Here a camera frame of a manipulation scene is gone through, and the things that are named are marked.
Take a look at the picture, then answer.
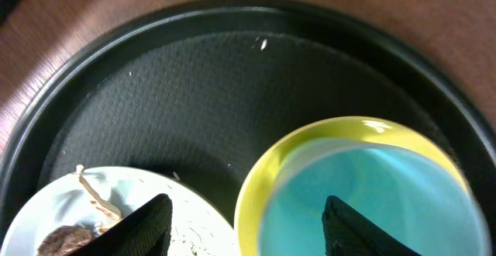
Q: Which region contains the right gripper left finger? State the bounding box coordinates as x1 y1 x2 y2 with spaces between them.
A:
71 193 173 256

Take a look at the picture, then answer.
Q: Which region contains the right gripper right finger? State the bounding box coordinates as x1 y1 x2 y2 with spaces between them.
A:
322 195 419 256

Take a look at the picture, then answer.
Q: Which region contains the blue cup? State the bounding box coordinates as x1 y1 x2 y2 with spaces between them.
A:
256 138 492 255

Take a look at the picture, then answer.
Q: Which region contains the grey plate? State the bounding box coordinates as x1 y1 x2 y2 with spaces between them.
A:
1 167 239 255

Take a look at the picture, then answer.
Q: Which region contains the round black tray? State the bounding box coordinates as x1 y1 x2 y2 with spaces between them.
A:
1 0 495 231

